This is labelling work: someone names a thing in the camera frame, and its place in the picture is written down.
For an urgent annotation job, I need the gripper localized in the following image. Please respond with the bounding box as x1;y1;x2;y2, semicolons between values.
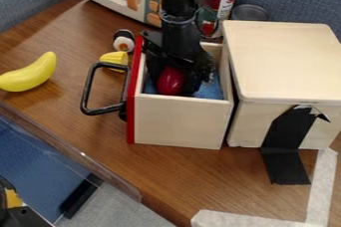
140;16;216;92

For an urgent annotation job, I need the red toy mango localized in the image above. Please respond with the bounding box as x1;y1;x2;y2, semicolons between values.
156;66;188;97

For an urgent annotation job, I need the drawer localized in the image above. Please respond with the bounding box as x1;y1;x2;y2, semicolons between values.
78;34;236;151

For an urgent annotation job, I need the blue cloth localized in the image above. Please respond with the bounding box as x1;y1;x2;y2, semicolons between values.
142;70;225;102

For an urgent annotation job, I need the green and red can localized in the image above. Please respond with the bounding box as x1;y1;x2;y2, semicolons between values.
195;5;224;39

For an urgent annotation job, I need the toy sushi roll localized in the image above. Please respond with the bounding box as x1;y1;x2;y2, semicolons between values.
110;28;138;54

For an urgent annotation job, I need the yellow toy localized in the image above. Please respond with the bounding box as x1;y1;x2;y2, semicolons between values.
98;50;131;74

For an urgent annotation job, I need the silver can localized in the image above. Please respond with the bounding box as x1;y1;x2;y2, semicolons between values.
230;3;272;22

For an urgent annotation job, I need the cabinet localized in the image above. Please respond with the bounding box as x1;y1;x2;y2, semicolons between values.
220;19;341;149

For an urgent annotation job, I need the yellow toy banana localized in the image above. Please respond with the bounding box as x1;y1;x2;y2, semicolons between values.
0;51;59;93

